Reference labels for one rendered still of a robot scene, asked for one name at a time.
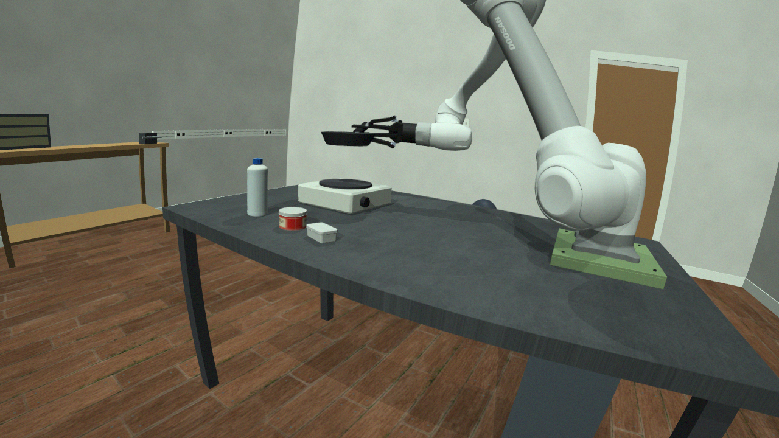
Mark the red round tin with white lid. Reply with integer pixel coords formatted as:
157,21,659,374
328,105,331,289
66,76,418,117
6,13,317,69
279,207,307,231

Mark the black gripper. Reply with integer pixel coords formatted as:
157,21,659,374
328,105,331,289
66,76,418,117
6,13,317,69
352,115,417,148

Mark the white plastic bottle with blue cap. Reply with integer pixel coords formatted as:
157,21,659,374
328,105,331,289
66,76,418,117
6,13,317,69
247,158,268,217

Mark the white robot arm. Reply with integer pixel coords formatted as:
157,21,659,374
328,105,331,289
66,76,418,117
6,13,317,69
415,0,646,263

